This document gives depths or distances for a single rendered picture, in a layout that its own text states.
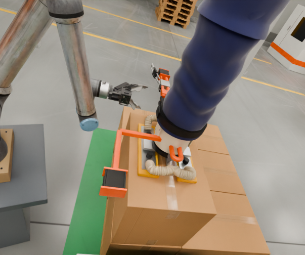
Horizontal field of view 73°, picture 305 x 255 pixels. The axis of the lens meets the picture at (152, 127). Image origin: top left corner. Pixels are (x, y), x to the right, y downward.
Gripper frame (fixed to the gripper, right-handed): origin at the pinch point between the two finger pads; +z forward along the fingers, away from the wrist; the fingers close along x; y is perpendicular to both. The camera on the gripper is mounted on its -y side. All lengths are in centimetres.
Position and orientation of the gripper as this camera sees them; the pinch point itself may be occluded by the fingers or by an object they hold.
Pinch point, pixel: (144, 97)
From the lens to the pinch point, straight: 119.1
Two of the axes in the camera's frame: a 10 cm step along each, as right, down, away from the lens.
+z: 9.5, 1.9, 2.4
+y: 0.5, 6.7, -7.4
